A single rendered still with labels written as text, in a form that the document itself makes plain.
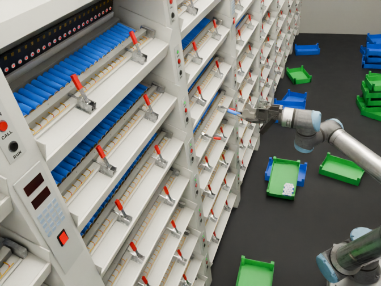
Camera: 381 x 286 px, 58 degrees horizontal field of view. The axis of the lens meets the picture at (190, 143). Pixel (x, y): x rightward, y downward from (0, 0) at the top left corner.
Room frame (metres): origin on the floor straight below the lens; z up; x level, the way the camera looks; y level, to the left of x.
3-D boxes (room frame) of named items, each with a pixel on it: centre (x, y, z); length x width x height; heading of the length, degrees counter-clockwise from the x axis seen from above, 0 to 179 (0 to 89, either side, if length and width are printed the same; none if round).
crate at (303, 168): (1.99, -0.73, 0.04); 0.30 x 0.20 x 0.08; 64
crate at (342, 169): (1.94, -1.16, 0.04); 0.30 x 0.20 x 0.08; 50
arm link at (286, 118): (1.29, -0.46, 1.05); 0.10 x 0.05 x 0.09; 155
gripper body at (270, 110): (1.32, -0.38, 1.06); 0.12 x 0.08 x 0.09; 65
